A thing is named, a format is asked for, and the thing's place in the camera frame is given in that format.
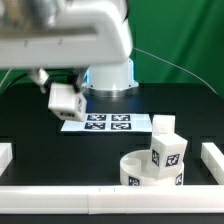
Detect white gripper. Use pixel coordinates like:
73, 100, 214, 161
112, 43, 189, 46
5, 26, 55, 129
0, 0, 132, 94

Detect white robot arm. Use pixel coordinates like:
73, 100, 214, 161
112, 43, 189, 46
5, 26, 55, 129
0, 0, 133, 92

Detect white left fence bar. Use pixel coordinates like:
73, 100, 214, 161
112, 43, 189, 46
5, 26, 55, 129
0, 143, 13, 176

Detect white fence bar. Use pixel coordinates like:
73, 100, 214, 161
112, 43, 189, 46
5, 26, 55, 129
0, 185, 224, 214
0, 143, 13, 176
201, 142, 224, 185

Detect white front fence bar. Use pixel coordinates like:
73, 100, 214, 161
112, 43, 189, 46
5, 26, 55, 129
0, 185, 224, 214

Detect white right fence bar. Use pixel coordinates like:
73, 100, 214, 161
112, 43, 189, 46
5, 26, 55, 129
201, 142, 224, 185

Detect black cable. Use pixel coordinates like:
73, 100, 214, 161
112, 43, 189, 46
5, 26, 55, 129
0, 68, 78, 94

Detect white marker base plate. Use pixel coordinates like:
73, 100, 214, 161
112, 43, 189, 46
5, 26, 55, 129
61, 113, 152, 133

